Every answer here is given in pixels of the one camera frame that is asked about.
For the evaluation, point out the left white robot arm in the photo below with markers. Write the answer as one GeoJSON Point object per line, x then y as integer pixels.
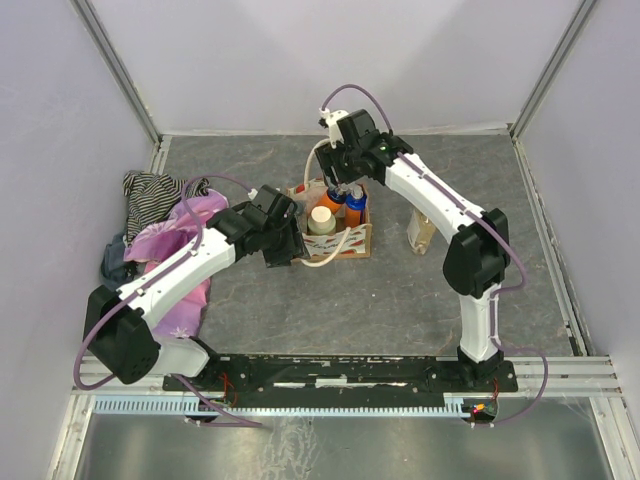
{"type": "Point", "coordinates": [119, 325]}

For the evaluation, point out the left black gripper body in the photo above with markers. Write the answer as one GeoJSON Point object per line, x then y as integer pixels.
{"type": "Point", "coordinates": [285, 241]}

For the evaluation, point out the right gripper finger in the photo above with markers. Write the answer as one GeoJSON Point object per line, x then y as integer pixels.
{"type": "Point", "coordinates": [345, 189]}
{"type": "Point", "coordinates": [329, 182]}

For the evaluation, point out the blue grey crumpled cloth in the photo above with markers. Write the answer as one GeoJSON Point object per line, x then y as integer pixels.
{"type": "Point", "coordinates": [114, 270]}

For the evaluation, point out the clear amber bottle white cap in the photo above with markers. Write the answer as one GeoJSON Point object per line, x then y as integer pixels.
{"type": "Point", "coordinates": [420, 232]}

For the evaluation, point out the orange bottle bright blue pump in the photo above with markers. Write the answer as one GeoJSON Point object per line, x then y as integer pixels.
{"type": "Point", "coordinates": [355, 205]}

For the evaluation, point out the orange bottle dark blue pump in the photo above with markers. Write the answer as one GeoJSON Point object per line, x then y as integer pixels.
{"type": "Point", "coordinates": [333, 199]}

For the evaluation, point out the black white striped cloth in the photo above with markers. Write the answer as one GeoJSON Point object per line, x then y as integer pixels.
{"type": "Point", "coordinates": [150, 199]}

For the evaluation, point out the green bottle cream cap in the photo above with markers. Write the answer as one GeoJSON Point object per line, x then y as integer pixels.
{"type": "Point", "coordinates": [321, 221]}

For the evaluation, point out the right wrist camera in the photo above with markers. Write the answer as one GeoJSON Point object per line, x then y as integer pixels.
{"type": "Point", "coordinates": [329, 120]}

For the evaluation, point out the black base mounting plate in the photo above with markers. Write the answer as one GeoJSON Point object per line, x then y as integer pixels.
{"type": "Point", "coordinates": [350, 381]}

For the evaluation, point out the watermelon canvas tote bag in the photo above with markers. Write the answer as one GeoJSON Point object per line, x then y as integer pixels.
{"type": "Point", "coordinates": [346, 242]}

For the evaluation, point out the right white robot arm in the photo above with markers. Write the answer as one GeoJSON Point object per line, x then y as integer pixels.
{"type": "Point", "coordinates": [477, 257]}

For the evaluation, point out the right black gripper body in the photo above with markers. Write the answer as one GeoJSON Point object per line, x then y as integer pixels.
{"type": "Point", "coordinates": [342, 159]}

